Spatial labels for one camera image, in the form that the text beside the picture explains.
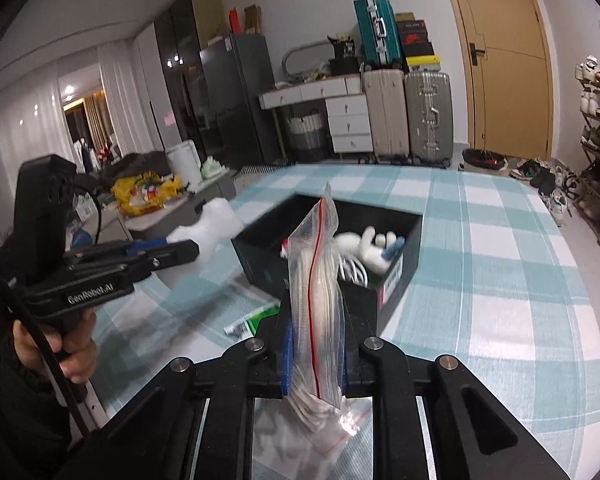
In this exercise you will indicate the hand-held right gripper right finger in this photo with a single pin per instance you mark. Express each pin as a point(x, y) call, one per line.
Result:
point(352, 360)

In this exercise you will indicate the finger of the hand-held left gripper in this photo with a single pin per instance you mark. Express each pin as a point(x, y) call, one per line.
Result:
point(175, 255)
point(147, 246)

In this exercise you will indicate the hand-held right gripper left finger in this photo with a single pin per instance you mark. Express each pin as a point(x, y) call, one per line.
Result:
point(287, 360)

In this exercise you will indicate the white plastic packet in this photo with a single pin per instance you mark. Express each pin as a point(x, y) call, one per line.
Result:
point(210, 225)

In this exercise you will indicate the green white medicine packet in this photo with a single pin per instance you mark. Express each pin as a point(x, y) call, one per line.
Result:
point(252, 325)

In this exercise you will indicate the black storage box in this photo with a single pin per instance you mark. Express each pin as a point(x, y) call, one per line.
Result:
point(362, 310)

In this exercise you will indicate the white plush toy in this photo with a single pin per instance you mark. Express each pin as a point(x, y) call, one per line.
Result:
point(370, 252)

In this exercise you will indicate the small red white packet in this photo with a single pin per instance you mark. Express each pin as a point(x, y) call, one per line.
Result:
point(285, 251)

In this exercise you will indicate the person's left forearm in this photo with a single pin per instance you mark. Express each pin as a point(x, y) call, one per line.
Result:
point(10, 420)

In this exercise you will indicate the person's left hand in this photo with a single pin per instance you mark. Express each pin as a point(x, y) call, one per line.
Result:
point(77, 355)

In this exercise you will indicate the yellow plastic bag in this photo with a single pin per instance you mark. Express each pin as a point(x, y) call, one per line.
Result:
point(135, 192)

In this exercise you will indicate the grey low cabinet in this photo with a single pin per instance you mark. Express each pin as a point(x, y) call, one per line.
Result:
point(215, 192)

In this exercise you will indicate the dark clothes pile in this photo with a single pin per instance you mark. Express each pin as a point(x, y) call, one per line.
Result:
point(140, 162)

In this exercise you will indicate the white air purifier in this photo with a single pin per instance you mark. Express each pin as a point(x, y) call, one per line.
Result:
point(184, 165)

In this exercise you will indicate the pink sticky note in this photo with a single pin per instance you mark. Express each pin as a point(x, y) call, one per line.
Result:
point(169, 118)

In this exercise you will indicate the white curtain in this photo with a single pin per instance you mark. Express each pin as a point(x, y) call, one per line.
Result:
point(122, 100)

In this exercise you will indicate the teal checked tablecloth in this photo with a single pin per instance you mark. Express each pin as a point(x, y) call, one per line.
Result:
point(480, 285)

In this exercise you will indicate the grey refrigerator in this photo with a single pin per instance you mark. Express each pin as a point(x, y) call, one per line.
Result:
point(240, 100)

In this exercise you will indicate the dark glass cabinet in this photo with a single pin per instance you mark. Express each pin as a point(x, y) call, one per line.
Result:
point(180, 80)

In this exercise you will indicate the woven basket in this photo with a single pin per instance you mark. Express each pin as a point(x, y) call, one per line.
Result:
point(306, 132)

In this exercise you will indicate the white desk with drawers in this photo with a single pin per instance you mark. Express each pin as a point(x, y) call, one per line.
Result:
point(347, 120)

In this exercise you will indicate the oval mirror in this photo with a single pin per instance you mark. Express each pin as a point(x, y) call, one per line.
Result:
point(297, 55)

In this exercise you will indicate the black red bag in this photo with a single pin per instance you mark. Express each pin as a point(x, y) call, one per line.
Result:
point(482, 158)

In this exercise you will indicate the beige suitcase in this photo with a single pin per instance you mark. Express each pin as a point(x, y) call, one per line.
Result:
point(385, 115)

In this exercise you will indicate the tall brown cardboard box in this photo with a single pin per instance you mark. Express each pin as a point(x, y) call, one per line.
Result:
point(252, 19)

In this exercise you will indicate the silver suitcase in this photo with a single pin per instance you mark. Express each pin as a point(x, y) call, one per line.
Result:
point(427, 115)

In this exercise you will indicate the black paper bag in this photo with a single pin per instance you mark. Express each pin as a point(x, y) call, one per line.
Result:
point(344, 57)

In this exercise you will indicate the pile of shoes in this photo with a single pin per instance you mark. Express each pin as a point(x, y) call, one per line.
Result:
point(542, 180)

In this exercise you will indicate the teal suitcase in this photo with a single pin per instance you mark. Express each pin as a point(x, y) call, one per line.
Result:
point(375, 30)

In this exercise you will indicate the yellow black shoe box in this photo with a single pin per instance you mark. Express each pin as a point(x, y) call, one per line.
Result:
point(424, 64)

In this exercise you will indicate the wooden door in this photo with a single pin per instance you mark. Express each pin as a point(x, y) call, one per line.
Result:
point(510, 85)

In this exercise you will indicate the red black shoe box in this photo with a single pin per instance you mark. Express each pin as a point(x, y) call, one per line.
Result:
point(415, 38)

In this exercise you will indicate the brown cardboard shoe box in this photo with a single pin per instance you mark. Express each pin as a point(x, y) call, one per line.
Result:
point(404, 17)

